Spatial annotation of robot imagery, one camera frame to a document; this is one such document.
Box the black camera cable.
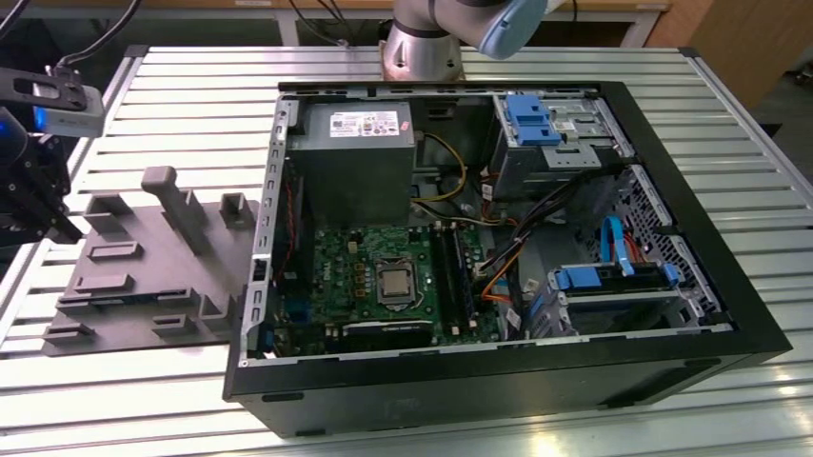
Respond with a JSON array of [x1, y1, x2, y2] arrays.
[[55, 0, 144, 72]]

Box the metal disk bay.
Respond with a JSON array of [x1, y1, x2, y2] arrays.
[[526, 285, 732, 342]]

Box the silver CPU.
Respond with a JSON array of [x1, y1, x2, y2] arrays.
[[379, 270, 413, 296]]

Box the black RAM slot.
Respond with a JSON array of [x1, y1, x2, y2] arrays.
[[430, 223, 454, 337]]

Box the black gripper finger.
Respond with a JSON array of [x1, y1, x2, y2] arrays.
[[0, 161, 52, 247], [17, 135, 84, 245]]

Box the grey parts rack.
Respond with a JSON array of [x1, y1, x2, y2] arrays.
[[40, 164, 262, 358]]

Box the orange wire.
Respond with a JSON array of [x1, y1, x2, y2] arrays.
[[479, 268, 515, 304]]

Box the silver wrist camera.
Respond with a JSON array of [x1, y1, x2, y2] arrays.
[[31, 83, 107, 139]]

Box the wooden cabinet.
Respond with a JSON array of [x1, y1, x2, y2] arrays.
[[646, 0, 813, 115]]

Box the green motherboard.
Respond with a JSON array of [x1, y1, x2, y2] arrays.
[[266, 221, 510, 356]]

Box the blue expansion slot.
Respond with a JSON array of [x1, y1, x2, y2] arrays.
[[284, 297, 312, 325]]

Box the black graphics card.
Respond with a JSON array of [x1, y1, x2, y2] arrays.
[[327, 316, 437, 353]]

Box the yellow power wires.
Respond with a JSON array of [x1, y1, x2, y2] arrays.
[[409, 132, 510, 228]]

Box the metal drive cage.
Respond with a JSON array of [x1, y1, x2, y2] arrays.
[[491, 92, 637, 201]]

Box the CPU socket metal cover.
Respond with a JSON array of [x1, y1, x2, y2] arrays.
[[371, 256, 425, 313]]

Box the white framed workbench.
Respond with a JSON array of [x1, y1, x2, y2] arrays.
[[0, 0, 674, 49]]

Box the blue plastic drive latch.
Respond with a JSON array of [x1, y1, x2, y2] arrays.
[[506, 94, 565, 148]]

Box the grey power supply unit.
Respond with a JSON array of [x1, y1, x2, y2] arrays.
[[283, 97, 421, 229]]

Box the hard disk in blue carrier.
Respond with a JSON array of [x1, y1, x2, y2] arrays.
[[549, 264, 685, 299]]

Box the black open PC case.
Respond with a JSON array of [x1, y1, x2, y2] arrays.
[[220, 79, 796, 438]]

